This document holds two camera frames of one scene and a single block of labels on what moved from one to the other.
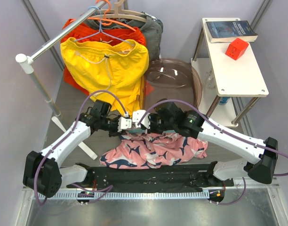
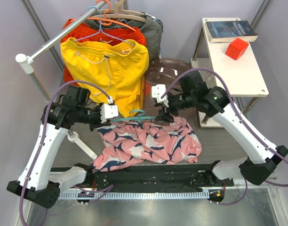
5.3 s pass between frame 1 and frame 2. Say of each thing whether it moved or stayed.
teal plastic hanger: moved
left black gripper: moved
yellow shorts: stayed
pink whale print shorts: moved
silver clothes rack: stayed
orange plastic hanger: stayed
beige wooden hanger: stayed
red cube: stayed
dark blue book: stayed
